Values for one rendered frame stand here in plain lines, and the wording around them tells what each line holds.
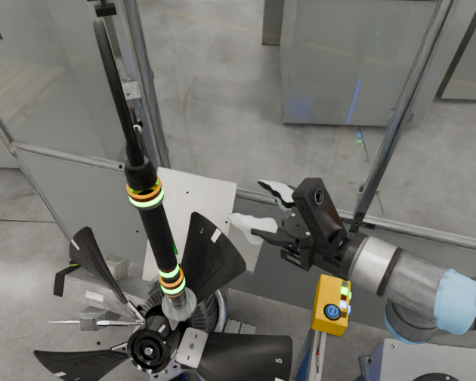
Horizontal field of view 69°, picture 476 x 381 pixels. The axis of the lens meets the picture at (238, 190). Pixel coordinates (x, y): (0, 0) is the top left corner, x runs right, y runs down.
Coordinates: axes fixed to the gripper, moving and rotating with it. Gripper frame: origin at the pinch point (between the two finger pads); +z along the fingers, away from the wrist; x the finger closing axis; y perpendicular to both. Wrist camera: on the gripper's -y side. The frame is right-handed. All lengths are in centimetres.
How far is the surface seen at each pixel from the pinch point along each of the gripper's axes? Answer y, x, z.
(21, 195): 141, 6, 247
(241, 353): 50, -11, 0
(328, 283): 64, 26, -7
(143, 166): -17.9, -14.6, 2.3
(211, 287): 30.3, -7.0, 9.0
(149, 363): 46, -27, 17
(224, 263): 26.2, -1.8, 8.4
